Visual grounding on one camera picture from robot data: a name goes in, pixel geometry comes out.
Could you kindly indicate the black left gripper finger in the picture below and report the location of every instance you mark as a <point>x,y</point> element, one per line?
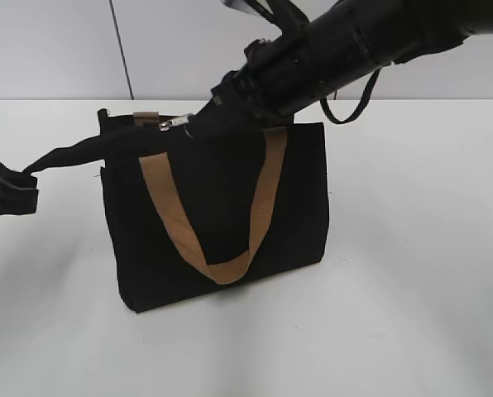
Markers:
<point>18,192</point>

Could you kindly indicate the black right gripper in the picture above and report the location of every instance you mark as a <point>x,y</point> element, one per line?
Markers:
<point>239,103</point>

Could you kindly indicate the black tote bag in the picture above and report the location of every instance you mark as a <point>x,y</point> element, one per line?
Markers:
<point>216,181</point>

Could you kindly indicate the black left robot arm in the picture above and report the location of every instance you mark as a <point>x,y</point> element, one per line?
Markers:
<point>18,192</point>

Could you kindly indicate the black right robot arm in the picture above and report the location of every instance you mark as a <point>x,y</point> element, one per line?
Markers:
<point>312,59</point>

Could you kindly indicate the tan rear bag handle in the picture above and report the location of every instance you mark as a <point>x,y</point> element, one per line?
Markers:
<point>142,119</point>

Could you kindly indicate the tan bag handle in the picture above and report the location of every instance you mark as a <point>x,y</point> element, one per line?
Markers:
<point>142,119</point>
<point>161,187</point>

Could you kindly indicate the tan front bag handle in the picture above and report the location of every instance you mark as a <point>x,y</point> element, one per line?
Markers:
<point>161,187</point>

